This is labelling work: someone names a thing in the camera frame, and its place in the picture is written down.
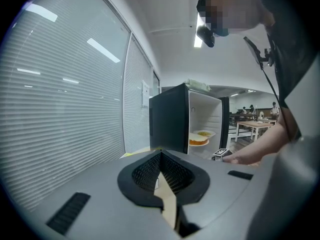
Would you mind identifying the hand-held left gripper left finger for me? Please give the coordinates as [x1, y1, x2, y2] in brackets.
[24, 150, 181, 240]

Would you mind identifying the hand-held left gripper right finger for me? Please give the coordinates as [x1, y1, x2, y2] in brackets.
[161, 150, 278, 240]

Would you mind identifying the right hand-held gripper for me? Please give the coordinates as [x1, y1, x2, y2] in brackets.
[211, 148, 233, 162]

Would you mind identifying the bread slice food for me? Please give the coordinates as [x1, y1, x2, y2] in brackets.
[189, 133, 208, 145]

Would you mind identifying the black mini fridge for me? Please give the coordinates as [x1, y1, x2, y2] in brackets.
[149, 83, 230, 160]

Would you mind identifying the person's right forearm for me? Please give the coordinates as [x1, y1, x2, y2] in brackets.
[222, 122, 292, 166]

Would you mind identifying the wooden table with white legs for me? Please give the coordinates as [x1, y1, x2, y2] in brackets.
[236, 120, 276, 141]

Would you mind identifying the green wet wipes pack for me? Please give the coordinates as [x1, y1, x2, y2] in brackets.
[184, 78, 212, 92]

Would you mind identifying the white paper notice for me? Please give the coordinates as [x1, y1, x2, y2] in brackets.
[142, 80, 151, 107]

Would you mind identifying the black chest-mounted device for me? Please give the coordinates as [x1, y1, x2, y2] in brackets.
[243, 36, 273, 71]

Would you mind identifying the ceiling light strip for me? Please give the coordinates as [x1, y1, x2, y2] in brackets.
[193, 11, 205, 49]

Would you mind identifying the person's black clothing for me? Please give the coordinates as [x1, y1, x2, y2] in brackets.
[251, 0, 320, 142]

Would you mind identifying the person's head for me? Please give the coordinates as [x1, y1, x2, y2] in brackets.
[196, 0, 276, 37]

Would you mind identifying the black cable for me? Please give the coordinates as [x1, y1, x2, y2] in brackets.
[261, 66, 292, 140]

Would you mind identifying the black head-mounted camera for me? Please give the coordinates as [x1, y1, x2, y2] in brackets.
[196, 25, 216, 48]

